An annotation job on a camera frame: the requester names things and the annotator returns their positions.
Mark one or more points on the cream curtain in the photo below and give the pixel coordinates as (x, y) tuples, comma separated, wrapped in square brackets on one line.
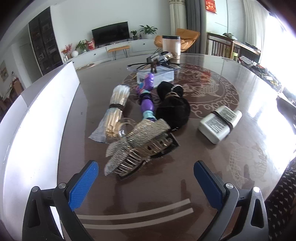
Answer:
[(177, 16)]

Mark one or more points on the small potted plant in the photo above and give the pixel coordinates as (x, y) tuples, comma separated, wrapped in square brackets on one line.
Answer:
[(134, 34)]

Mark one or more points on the dark display cabinet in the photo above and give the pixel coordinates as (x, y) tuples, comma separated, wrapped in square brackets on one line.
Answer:
[(46, 41)]

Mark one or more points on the black printed box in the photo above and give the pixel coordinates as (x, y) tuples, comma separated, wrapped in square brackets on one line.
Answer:
[(154, 56)]

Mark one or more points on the black fluffy scrunchie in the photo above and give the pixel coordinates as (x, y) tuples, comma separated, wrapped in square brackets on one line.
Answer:
[(173, 111)]

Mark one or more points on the white round vase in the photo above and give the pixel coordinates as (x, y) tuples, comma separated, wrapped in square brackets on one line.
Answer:
[(74, 53)]

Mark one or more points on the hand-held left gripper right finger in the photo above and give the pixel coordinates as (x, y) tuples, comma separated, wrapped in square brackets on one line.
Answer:
[(207, 185)]

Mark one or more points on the red gift bag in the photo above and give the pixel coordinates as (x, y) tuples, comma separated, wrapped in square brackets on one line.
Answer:
[(91, 45)]

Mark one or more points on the clear plastic box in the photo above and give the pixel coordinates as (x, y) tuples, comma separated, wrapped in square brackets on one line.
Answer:
[(161, 77)]

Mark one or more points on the wooden dining chair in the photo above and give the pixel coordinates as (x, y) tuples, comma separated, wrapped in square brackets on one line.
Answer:
[(219, 45)]

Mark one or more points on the red flower arrangement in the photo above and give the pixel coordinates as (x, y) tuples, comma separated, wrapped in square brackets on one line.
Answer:
[(66, 49)]

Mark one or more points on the leafy green potted plant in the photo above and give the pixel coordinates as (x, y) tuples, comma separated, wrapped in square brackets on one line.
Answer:
[(81, 45)]

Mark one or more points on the red wall hanging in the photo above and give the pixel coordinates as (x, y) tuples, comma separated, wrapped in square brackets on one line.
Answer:
[(211, 5)]

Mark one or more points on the purple toy wand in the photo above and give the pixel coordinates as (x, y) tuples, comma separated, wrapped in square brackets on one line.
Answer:
[(148, 105)]

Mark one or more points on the person's patterned dark clothing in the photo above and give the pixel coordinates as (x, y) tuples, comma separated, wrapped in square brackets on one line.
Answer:
[(282, 204)]

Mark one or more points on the clear safety glasses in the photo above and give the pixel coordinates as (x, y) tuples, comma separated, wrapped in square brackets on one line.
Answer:
[(138, 68)]

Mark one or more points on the clear container with black lid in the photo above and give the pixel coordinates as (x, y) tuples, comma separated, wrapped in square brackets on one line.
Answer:
[(171, 45)]

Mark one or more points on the framed wall picture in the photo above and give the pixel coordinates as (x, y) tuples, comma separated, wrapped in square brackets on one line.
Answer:
[(3, 70)]

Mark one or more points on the large plant in white pot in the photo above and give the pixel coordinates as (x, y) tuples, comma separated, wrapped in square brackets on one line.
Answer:
[(148, 31)]

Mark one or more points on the white labelled box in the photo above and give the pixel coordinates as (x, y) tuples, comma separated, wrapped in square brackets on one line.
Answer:
[(214, 129)]

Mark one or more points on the white board panel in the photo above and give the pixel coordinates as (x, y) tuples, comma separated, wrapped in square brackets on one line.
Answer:
[(34, 129)]

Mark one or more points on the flat screen television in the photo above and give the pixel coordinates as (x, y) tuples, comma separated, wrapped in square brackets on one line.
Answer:
[(110, 33)]

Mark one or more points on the rhinestone hair claw clip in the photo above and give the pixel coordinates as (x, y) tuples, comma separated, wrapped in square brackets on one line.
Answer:
[(143, 134)]

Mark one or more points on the white television cabinet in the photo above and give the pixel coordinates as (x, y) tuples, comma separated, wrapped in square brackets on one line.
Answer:
[(97, 54)]

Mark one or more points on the orange lounge chair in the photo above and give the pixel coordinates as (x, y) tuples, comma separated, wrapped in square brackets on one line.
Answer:
[(188, 37)]

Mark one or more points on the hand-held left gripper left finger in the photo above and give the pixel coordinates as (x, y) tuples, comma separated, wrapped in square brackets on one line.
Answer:
[(84, 183)]

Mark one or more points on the grey curtain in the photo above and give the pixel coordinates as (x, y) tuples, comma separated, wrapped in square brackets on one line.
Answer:
[(195, 16)]

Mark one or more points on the bag of cotton swabs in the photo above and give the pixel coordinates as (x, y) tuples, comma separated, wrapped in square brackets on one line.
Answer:
[(115, 122)]

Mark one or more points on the wooden bench with black legs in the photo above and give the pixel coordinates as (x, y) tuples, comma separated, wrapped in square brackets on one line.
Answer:
[(118, 48)]

